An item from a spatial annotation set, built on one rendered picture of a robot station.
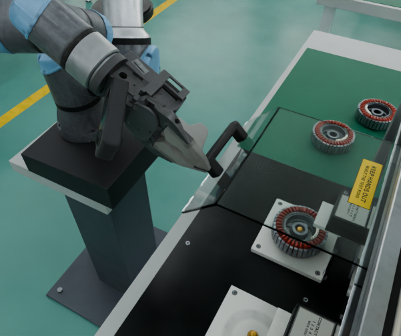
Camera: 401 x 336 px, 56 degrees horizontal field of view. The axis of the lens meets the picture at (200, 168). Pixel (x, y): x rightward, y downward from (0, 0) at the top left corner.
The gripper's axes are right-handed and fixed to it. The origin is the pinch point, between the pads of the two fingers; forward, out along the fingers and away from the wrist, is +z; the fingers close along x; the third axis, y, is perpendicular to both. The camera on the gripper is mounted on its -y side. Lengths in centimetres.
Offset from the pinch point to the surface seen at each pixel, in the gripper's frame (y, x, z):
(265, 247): 9.5, 18.4, 22.7
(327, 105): 68, 22, 22
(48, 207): 29, 141, -33
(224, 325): -9.2, 18.7, 22.5
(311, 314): -6.7, 0.6, 26.0
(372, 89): 83, 17, 31
